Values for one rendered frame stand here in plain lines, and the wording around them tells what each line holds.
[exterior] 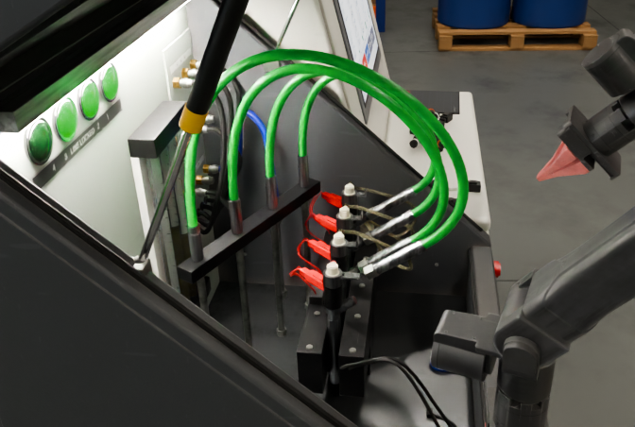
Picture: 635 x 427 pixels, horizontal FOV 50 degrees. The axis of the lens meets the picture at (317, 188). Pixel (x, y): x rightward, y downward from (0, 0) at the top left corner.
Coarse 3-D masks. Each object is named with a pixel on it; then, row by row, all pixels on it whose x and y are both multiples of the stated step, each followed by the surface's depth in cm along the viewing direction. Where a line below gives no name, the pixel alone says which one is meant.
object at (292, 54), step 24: (240, 72) 86; (360, 72) 83; (216, 96) 88; (408, 96) 84; (432, 120) 85; (192, 144) 91; (192, 168) 93; (456, 168) 87; (192, 192) 95; (192, 216) 97; (456, 216) 91; (432, 240) 93
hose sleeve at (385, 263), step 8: (408, 248) 94; (416, 248) 94; (424, 248) 94; (392, 256) 96; (400, 256) 95; (408, 256) 95; (376, 264) 97; (384, 264) 96; (392, 264) 96; (376, 272) 97
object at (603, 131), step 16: (576, 112) 95; (608, 112) 91; (624, 112) 90; (576, 128) 91; (592, 128) 92; (608, 128) 90; (624, 128) 89; (592, 144) 92; (608, 144) 91; (624, 144) 91; (608, 160) 92
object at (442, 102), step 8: (416, 96) 188; (424, 96) 188; (432, 96) 188; (440, 96) 188; (448, 96) 188; (456, 96) 187; (424, 104) 183; (432, 104) 183; (440, 104) 183; (448, 104) 183; (456, 104) 182; (440, 112) 178; (456, 112) 177
